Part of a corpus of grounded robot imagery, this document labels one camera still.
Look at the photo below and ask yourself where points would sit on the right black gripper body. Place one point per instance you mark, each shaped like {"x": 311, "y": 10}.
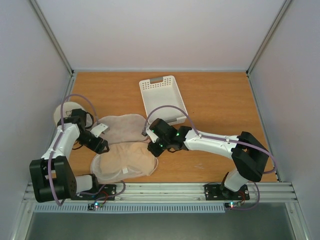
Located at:
{"x": 155, "y": 149}

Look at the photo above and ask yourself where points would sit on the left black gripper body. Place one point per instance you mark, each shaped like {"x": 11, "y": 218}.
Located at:
{"x": 84, "y": 138}

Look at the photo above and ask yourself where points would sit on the pink bra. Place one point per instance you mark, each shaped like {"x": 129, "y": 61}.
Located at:
{"x": 127, "y": 157}

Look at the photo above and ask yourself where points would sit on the floral mesh laundry bag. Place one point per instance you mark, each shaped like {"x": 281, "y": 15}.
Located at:
{"x": 122, "y": 129}

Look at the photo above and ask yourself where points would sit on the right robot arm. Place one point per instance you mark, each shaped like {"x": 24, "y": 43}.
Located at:
{"x": 247, "y": 153}

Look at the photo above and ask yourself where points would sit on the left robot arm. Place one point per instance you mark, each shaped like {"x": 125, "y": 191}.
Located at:
{"x": 51, "y": 175}

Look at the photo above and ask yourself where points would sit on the white round mesh laundry bag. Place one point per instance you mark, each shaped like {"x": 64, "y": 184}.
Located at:
{"x": 69, "y": 113}

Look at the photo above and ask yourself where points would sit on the white plastic basket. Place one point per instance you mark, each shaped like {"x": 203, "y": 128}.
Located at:
{"x": 162, "y": 99}

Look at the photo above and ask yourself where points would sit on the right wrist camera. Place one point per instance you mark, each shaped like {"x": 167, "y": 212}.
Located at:
{"x": 147, "y": 132}

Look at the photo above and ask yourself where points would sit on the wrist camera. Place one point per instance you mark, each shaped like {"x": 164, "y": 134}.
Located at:
{"x": 147, "y": 132}
{"x": 99, "y": 129}

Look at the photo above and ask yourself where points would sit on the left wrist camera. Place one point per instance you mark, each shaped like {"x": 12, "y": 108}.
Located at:
{"x": 99, "y": 129}

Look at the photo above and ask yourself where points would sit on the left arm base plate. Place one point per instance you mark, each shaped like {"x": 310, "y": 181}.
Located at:
{"x": 99, "y": 191}

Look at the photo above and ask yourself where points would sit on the aluminium mounting rail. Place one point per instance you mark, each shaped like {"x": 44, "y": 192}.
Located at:
{"x": 265, "y": 192}

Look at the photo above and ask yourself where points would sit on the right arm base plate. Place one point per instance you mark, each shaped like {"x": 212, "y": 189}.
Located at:
{"x": 213, "y": 192}

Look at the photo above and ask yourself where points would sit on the grey slotted cable duct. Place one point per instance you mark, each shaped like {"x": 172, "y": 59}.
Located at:
{"x": 131, "y": 208}

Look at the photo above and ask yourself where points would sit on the left aluminium frame post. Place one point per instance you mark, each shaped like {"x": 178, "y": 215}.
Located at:
{"x": 44, "y": 22}

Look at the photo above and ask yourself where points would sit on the aluminium frame post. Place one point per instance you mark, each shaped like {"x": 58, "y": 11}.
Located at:
{"x": 269, "y": 34}
{"x": 44, "y": 22}

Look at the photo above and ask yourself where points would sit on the right aluminium frame post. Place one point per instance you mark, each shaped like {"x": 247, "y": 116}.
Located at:
{"x": 269, "y": 34}

